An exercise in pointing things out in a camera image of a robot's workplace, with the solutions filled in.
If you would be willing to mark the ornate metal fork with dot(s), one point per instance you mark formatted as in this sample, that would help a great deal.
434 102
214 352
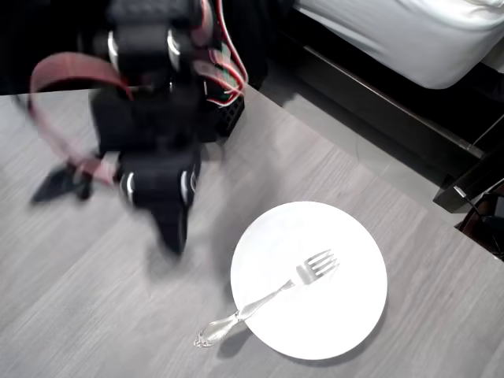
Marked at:
311 271

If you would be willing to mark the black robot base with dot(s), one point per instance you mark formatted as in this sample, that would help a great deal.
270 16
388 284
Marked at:
228 118

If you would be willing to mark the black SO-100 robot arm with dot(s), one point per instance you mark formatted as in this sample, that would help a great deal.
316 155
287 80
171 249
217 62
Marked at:
145 118

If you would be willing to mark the green circuit board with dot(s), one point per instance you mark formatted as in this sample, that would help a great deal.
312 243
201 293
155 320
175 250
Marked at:
224 73

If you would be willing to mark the white round plate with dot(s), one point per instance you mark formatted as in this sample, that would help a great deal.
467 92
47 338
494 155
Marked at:
315 315

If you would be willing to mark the white bed mattress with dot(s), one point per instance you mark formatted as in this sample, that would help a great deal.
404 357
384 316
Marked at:
409 35

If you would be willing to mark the dark bag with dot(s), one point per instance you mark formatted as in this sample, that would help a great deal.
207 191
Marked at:
488 228

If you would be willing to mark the dark wooden bed frame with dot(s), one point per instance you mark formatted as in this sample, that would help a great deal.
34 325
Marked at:
393 118

